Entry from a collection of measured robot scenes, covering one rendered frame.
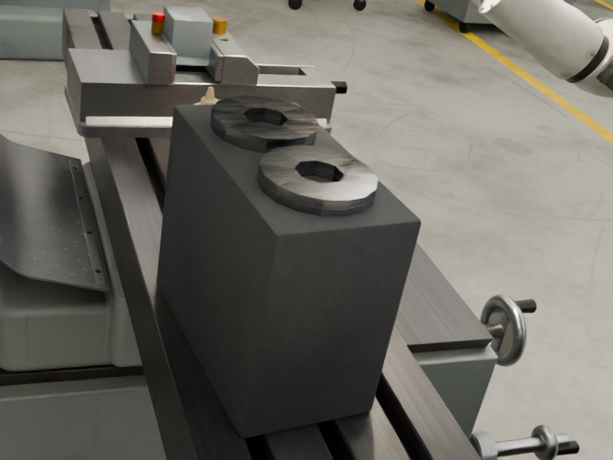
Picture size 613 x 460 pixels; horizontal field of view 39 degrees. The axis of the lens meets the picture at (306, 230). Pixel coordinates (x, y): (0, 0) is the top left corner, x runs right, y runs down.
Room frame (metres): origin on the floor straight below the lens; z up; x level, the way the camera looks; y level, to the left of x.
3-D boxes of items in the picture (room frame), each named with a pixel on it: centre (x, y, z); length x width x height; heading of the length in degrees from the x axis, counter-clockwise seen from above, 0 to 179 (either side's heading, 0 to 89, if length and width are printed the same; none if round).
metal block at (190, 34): (1.10, 0.20, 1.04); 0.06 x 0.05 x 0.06; 26
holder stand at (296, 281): (0.63, 0.02, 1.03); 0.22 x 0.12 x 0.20; 31
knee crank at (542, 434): (1.05, -0.40, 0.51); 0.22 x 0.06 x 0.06; 114
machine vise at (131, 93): (1.12, 0.18, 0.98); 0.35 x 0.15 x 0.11; 116
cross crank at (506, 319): (1.17, -0.31, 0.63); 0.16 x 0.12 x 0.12; 114
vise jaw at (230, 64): (1.13, 0.15, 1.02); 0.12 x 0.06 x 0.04; 26
